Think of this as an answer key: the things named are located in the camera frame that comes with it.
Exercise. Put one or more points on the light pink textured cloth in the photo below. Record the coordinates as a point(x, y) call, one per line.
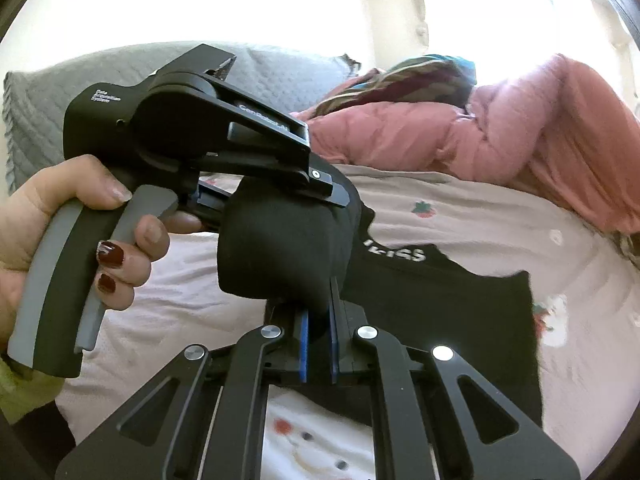
point(190, 310)

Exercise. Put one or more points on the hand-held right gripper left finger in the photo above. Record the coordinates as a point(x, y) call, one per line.
point(302, 345)

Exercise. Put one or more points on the grey quilted pillow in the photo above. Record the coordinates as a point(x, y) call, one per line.
point(50, 95)

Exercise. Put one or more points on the black garment with orange patches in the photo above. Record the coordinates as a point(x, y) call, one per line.
point(280, 250)

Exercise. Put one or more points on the dark striped pillow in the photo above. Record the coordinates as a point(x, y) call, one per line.
point(400, 80)

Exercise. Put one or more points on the strawberry printed pink bedsheet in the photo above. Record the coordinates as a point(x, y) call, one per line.
point(475, 210)

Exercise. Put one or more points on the person's left hand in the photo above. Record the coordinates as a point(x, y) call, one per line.
point(30, 220)

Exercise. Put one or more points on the pink puffy comforter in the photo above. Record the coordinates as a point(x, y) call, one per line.
point(525, 125)

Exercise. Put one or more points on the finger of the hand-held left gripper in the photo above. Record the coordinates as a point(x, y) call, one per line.
point(280, 160)
point(212, 207)

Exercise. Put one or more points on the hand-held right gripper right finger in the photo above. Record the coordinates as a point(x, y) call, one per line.
point(333, 340)

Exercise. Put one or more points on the person's left forearm green sleeve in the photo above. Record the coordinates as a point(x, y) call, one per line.
point(25, 390)

